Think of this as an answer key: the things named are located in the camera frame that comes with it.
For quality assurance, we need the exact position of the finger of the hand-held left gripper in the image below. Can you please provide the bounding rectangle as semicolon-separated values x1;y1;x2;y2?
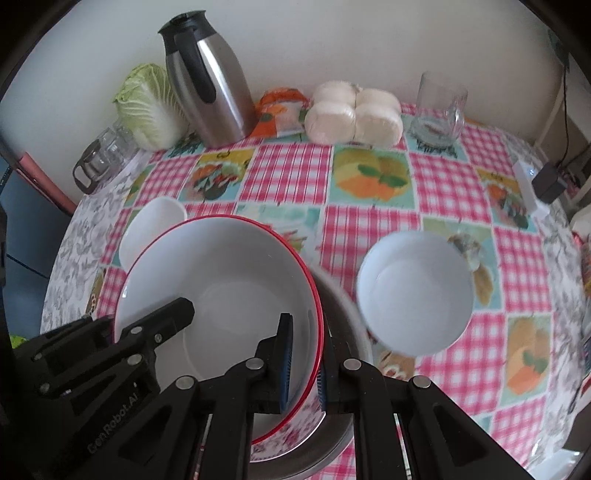
13;297;195;400

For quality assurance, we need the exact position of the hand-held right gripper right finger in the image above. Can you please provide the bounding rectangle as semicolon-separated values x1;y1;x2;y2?
316;355;533;480

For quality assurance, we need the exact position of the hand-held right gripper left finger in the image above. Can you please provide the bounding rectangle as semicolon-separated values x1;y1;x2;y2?
117;313;296;480

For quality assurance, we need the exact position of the floral rimmed round plate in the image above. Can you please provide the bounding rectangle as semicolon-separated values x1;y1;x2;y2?
251;378;329;463

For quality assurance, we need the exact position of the stainless steel basin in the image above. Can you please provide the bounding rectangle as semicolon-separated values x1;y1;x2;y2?
249;270;375;480

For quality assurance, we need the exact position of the strawberry print red-rimmed bowl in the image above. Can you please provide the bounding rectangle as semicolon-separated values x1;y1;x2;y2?
113;215;324;446

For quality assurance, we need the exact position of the white square bowl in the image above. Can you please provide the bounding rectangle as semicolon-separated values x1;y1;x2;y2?
119;196;189;273

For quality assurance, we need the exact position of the small white bowl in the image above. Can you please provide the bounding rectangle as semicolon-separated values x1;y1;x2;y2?
356;231;476;357

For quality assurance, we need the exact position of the grey floral tablecloth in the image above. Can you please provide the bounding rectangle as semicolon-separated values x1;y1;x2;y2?
41;152;590;468

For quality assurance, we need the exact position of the blue cabinet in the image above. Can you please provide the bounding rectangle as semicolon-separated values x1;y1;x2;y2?
0;170;75;325

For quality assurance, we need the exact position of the pink board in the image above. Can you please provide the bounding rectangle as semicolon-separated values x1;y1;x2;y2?
13;151;78;216

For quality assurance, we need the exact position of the clear glass tumbler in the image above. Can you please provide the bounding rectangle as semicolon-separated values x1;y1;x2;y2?
115;121;140;156
99;127;126;158

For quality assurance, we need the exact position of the pink checkered tablecloth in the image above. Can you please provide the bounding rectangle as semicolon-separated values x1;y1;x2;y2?
88;99;588;468

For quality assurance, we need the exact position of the napa cabbage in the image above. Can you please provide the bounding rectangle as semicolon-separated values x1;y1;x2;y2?
113;63;190;151

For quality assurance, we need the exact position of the stainless steel thermos carafe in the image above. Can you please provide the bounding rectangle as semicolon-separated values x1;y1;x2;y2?
157;12;257;149

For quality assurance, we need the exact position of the orange snack packet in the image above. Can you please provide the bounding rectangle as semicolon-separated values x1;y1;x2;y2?
253;87;311;138

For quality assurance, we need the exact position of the bag of white steamed buns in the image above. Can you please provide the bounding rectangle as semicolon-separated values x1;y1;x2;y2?
304;80;404;150

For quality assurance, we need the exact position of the white power strip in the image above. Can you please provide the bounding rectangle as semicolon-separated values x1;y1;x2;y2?
513;159;551;218

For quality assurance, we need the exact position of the clear glass mug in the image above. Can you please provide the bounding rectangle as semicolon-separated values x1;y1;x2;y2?
409;71;469;149

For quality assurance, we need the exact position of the black power adapter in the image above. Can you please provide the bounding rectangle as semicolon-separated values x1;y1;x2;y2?
532;162;568;204

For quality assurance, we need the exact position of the glass teapot with black handle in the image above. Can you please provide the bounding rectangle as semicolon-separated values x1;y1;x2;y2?
72;136;126;195

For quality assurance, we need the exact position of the black cable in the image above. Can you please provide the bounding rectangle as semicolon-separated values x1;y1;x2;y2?
553;64;574;169

